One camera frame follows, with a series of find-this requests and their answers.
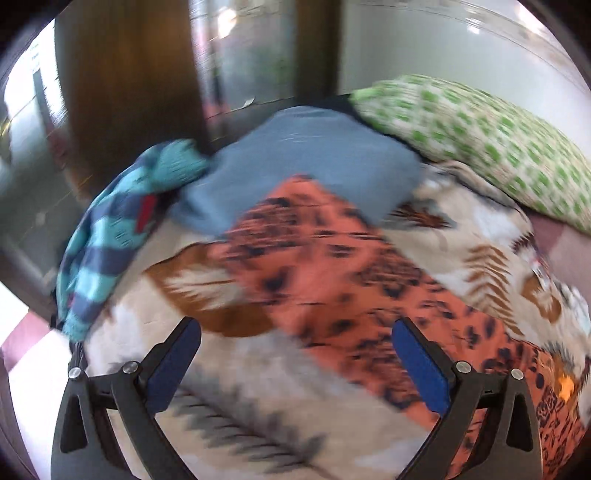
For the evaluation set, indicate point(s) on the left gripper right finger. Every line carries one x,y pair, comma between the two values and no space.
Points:
508,443

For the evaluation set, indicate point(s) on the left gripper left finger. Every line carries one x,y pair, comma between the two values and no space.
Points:
84,443

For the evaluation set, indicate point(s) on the orange floral blouse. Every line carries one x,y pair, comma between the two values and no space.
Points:
324,275

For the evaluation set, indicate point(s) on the leaf pattern blanket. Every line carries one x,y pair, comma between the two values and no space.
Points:
296,376

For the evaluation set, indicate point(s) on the pink quilted mattress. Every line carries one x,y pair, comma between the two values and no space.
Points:
567,251

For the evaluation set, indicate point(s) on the striped teal garment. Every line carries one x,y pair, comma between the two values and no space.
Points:
114,227

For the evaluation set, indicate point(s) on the green checkered pillow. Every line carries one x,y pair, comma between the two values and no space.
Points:
521,154

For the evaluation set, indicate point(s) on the blue folded towel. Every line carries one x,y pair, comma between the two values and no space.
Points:
374,172

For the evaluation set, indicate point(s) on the stained glass door panel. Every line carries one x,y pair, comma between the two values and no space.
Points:
245,53

